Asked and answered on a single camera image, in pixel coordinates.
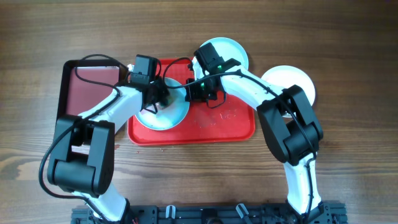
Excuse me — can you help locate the left black cable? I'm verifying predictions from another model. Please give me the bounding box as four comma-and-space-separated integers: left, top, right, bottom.
37, 54, 162, 222

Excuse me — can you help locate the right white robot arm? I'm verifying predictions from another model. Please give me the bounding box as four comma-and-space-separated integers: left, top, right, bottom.
185, 59, 323, 223

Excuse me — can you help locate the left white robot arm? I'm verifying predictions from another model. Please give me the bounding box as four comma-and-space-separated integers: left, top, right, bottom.
39, 78, 170, 223

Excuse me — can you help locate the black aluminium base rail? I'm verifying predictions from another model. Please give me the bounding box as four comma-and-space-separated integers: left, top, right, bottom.
70, 202, 348, 224

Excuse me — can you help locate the black tray with pink water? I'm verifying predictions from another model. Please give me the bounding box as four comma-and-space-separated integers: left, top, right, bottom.
57, 59, 126, 118

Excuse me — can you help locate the green yellow sponge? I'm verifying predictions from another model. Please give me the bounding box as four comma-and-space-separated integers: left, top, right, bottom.
157, 98, 172, 110

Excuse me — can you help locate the black cable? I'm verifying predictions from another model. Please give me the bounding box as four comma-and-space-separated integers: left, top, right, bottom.
37, 54, 162, 222
162, 57, 318, 218

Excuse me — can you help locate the red serving tray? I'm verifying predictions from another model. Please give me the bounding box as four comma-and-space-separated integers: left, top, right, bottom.
127, 58, 256, 146

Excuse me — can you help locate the right black cable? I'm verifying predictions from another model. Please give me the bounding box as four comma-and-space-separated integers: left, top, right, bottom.
162, 57, 318, 218

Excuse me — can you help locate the light blue plate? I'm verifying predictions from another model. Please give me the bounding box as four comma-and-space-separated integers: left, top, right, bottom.
135, 78, 190, 131
192, 37, 249, 76

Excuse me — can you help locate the white plate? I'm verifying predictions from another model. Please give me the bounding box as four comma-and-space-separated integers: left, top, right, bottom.
261, 65, 316, 106

